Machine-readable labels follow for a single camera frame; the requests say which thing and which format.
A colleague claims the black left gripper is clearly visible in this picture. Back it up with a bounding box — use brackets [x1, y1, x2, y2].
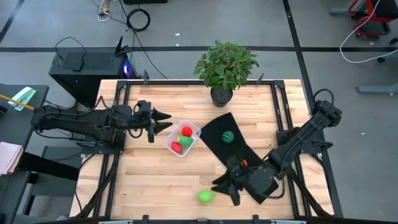
[133, 100, 174, 144]

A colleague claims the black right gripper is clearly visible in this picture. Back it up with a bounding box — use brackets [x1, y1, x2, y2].
[211, 155, 251, 207]

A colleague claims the light green toy cabbage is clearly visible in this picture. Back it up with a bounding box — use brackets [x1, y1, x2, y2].
[196, 190, 216, 204]

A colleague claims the red toy pepper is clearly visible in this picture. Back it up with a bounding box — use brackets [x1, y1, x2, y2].
[170, 141, 183, 155]

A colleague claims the green toy vegetable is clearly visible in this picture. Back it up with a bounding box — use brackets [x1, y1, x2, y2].
[176, 135, 195, 148]

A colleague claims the dark green toy watermelon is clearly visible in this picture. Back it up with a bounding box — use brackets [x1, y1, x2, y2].
[221, 129, 235, 144]

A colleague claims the clear plastic tupperware container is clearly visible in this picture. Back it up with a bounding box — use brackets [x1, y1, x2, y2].
[164, 119, 203, 159]

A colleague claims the black cloth mat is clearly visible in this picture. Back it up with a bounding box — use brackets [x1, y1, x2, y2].
[198, 111, 280, 205]

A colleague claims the black plant pot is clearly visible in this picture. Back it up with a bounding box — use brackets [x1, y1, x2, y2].
[210, 86, 234, 109]

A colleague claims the black computer tower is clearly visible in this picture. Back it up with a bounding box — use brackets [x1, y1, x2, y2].
[47, 49, 139, 109]

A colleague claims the black wifi antenna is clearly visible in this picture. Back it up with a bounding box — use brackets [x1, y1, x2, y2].
[114, 35, 133, 58]

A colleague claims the green leafy potted plant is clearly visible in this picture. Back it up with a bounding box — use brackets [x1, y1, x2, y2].
[192, 39, 261, 92]

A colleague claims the black flat device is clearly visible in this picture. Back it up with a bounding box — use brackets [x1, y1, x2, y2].
[71, 50, 86, 73]

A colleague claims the black box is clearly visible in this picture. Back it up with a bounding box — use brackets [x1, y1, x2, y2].
[123, 0, 169, 6]

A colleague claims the mint green stapler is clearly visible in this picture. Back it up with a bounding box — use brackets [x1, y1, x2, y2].
[7, 86, 38, 113]

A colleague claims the yellow pencil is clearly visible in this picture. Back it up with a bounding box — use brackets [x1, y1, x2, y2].
[0, 93, 36, 112]

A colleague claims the black side table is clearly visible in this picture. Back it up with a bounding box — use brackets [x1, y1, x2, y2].
[0, 83, 51, 224]

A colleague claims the pink cloth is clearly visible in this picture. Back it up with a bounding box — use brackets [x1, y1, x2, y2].
[0, 141, 25, 176]

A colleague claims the grey desk foot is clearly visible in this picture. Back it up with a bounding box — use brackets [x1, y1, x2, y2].
[355, 83, 398, 95]
[329, 6, 354, 16]

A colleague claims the red and black chair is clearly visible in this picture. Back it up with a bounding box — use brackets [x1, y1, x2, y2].
[347, 0, 398, 40]

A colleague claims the black metal table frame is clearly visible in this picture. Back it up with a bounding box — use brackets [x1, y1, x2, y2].
[73, 78, 343, 219]

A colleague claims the black coiled cable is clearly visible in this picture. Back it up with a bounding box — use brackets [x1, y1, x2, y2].
[126, 7, 152, 33]

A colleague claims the white and yellow cable bundle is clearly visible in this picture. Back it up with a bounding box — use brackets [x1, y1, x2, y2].
[96, 0, 114, 23]

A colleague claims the white floor cable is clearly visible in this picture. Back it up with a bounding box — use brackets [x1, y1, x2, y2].
[339, 0, 398, 65]

